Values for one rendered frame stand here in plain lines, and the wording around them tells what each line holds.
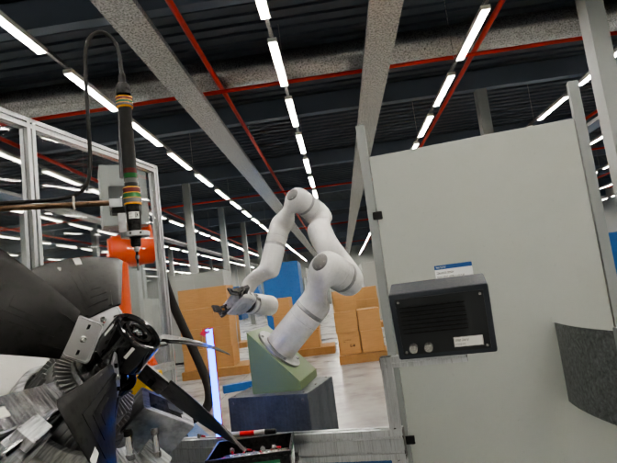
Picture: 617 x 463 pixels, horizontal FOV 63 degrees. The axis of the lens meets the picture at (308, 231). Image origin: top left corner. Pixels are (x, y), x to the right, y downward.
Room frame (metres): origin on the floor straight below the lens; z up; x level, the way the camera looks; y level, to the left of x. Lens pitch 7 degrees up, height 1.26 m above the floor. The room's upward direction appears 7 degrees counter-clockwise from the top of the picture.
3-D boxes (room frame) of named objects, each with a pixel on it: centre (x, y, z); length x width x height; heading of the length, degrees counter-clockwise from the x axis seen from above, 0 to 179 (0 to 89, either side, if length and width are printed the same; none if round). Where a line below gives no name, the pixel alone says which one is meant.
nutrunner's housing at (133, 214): (1.24, 0.43, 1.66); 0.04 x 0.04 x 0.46
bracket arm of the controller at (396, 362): (1.43, -0.27, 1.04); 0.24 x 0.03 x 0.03; 75
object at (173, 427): (1.30, 0.45, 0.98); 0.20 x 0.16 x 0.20; 75
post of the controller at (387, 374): (1.46, -0.17, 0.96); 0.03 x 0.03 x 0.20; 75
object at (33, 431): (0.91, 0.53, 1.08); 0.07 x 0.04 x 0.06; 176
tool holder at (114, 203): (1.24, 0.44, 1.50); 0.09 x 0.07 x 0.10; 110
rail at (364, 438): (1.57, 0.24, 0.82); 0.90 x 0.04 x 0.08; 75
